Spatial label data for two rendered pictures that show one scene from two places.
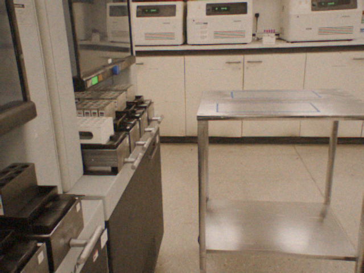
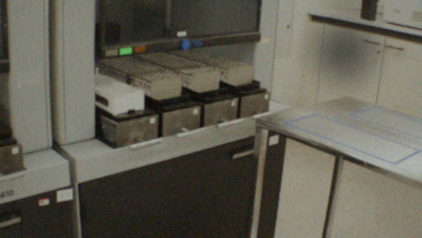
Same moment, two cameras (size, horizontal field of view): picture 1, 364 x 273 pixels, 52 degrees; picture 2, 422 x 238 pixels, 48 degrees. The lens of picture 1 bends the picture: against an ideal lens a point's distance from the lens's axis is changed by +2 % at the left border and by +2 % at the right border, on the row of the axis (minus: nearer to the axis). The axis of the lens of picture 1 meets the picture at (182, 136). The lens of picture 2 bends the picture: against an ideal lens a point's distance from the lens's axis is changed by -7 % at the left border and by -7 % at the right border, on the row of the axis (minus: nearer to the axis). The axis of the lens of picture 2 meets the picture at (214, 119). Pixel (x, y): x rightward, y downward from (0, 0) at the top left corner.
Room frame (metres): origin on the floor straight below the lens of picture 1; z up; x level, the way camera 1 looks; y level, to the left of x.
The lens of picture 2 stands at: (0.16, -0.82, 1.24)
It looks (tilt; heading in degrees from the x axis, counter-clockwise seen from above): 18 degrees down; 41
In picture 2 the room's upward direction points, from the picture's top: 3 degrees clockwise
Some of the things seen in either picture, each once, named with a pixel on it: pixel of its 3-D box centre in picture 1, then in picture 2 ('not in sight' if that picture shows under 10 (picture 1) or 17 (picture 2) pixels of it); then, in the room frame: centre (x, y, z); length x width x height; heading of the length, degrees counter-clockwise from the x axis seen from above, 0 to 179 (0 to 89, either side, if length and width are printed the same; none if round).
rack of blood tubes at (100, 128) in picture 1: (57, 132); (102, 93); (1.01, 0.35, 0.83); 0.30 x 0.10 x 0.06; 84
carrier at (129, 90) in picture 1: (129, 94); (238, 75); (1.45, 0.21, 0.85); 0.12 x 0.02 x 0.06; 173
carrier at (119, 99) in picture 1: (119, 102); (203, 80); (1.30, 0.22, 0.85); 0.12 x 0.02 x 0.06; 174
